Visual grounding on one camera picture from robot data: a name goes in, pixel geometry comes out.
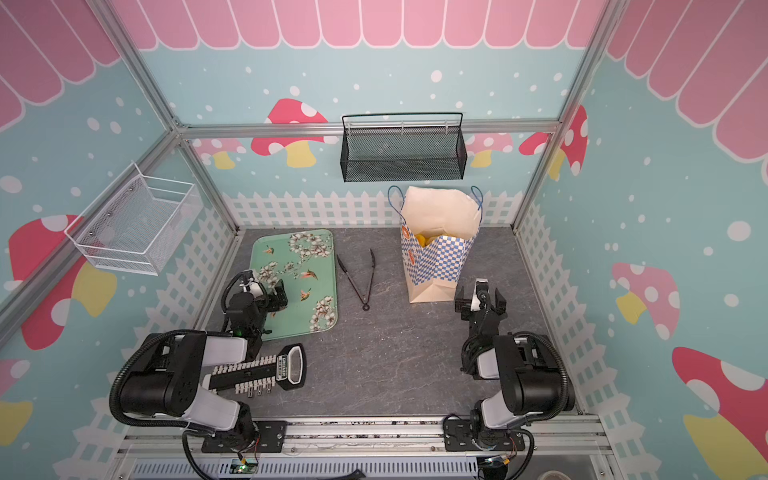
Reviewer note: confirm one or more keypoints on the checkered paper bag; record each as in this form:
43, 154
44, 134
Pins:
438, 228

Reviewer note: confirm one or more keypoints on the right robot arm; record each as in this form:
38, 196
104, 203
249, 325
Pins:
533, 382

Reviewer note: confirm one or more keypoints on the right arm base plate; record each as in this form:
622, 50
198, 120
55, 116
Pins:
467, 435

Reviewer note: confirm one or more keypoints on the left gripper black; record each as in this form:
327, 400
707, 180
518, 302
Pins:
274, 295

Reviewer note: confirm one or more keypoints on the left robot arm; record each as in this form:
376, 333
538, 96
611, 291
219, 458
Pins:
160, 384

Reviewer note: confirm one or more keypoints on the white wire wall basket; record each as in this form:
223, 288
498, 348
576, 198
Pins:
137, 224

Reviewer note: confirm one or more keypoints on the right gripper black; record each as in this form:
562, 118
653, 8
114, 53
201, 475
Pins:
480, 303

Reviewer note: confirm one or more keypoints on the green floral tray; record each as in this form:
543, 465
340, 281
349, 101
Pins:
304, 262

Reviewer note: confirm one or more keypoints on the black tool rack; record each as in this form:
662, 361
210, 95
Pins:
287, 371

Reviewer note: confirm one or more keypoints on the black mesh wall basket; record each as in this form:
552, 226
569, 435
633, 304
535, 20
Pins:
402, 147

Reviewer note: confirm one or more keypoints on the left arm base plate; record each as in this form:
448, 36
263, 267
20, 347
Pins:
263, 436

